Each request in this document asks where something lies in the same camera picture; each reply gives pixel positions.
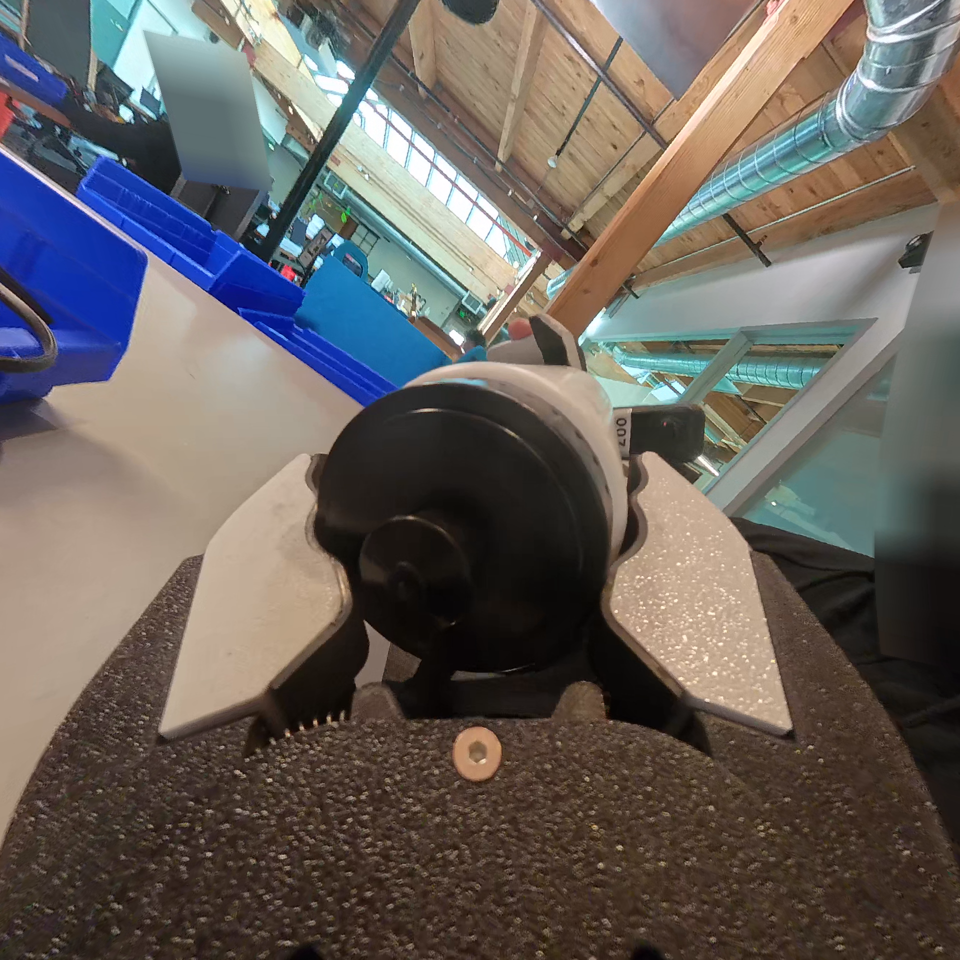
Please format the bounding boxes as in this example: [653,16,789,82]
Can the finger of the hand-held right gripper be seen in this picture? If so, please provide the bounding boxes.
[525,313,588,374]

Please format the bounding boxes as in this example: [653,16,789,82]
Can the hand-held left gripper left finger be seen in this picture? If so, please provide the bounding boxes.
[157,452,369,755]

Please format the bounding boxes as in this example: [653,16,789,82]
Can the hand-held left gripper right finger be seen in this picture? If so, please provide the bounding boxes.
[592,450,794,740]

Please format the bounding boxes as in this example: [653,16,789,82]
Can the white tumbler black lid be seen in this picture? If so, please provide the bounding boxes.
[311,358,639,676]

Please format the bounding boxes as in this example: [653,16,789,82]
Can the person's black clothing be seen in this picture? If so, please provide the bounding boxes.
[738,517,960,826]

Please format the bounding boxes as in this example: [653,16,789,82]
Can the glass office partition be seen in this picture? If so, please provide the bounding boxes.
[592,318,901,556]

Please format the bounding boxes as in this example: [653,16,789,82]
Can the teal partition panel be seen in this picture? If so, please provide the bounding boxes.
[296,255,459,376]

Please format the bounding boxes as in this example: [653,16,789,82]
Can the black disc floor stand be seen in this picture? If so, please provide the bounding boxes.
[266,0,500,260]

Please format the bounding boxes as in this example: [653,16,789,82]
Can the wooden post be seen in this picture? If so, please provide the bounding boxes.
[547,0,856,339]

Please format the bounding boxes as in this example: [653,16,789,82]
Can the black cable coil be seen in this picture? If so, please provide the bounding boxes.
[0,285,60,374]

